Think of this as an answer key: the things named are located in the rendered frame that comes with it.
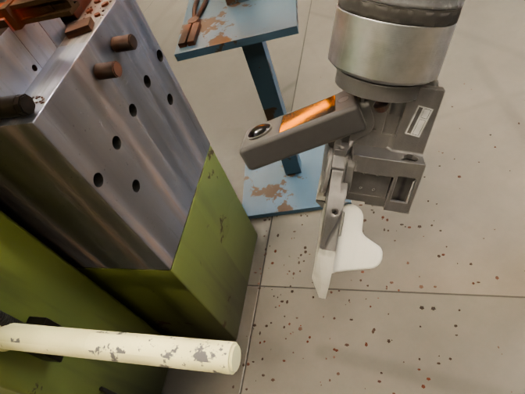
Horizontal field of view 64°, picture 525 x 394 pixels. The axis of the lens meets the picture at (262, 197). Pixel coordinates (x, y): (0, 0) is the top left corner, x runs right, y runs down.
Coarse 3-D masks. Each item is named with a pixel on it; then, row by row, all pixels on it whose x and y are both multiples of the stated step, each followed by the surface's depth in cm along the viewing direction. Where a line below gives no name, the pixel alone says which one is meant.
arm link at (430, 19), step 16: (352, 0) 30; (368, 0) 29; (384, 0) 28; (400, 0) 28; (416, 0) 28; (432, 0) 28; (448, 0) 28; (464, 0) 30; (368, 16) 29; (384, 16) 29; (400, 16) 28; (416, 16) 28; (432, 16) 28; (448, 16) 29
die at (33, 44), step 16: (0, 0) 69; (0, 32) 61; (16, 32) 63; (32, 32) 66; (48, 32) 69; (64, 32) 72; (0, 48) 60; (16, 48) 63; (32, 48) 66; (48, 48) 69; (0, 64) 60; (16, 64) 63; (32, 64) 66; (0, 80) 60; (16, 80) 63; (32, 80) 66; (0, 96) 60
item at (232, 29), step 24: (192, 0) 115; (216, 0) 111; (264, 0) 104; (288, 0) 101; (216, 24) 104; (240, 24) 101; (264, 24) 98; (288, 24) 95; (192, 48) 100; (216, 48) 99
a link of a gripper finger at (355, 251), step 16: (352, 208) 38; (320, 224) 39; (352, 224) 38; (352, 240) 38; (368, 240) 38; (320, 256) 38; (336, 256) 38; (352, 256) 38; (368, 256) 38; (320, 272) 38; (320, 288) 39
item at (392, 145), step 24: (360, 96) 33; (384, 96) 32; (408, 96) 33; (432, 96) 34; (384, 120) 36; (408, 120) 35; (432, 120) 35; (336, 144) 37; (360, 144) 37; (384, 144) 37; (408, 144) 36; (336, 168) 36; (360, 168) 36; (384, 168) 36; (408, 168) 36; (360, 192) 39; (384, 192) 39; (408, 192) 38
